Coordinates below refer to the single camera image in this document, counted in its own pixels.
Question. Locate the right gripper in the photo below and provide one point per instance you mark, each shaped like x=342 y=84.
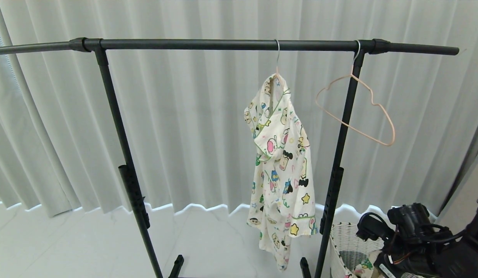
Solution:
x=406 y=266

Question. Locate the cream printed garment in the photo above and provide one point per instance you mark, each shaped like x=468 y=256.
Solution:
x=281 y=173
x=364 y=266

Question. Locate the pink clothes hanger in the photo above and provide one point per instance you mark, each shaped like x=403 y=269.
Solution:
x=276 y=71
x=348 y=125

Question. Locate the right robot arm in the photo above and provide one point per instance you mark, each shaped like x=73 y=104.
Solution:
x=466 y=251

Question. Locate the white laundry basket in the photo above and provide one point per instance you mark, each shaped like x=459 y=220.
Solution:
x=347 y=239

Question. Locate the black clothes rack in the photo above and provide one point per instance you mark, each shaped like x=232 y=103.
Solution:
x=184 y=44

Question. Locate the white curtain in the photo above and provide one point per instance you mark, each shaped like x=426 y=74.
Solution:
x=184 y=135

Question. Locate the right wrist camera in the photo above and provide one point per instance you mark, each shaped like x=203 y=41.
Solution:
x=410 y=218

